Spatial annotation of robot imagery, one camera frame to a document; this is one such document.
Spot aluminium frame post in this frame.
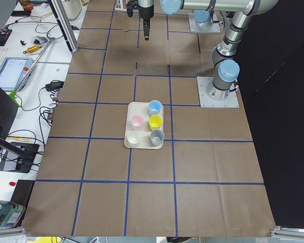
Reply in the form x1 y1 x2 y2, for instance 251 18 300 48
48 0 79 53

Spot cream rectangular tray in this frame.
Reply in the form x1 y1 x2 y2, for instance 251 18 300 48
124 102 163 149

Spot pale green cup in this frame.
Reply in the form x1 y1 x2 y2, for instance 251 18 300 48
126 130 141 148

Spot pink cup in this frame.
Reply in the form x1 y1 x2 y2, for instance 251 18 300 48
131 114 144 131

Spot blue cup on tray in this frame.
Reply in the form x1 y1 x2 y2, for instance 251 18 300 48
148 100 162 115

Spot grey cup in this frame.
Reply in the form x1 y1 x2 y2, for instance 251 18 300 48
150 129 165 146

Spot yellow cup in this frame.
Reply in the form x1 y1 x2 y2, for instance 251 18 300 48
148 115 163 131

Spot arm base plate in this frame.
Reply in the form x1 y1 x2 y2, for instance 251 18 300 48
197 76 240 108
188 13 221 34

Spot black monitor stand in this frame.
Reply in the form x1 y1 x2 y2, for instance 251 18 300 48
0 138 40 174

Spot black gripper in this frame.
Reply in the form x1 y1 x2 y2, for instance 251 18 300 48
137 0 154 41

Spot black power adapter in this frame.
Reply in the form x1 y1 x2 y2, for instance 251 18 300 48
45 80 64 92

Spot long reacher grabber tool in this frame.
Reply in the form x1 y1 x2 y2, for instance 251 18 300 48
9 37 56 108

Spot blue teach pendant tablet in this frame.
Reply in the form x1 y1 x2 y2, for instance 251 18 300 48
0 57 33 92

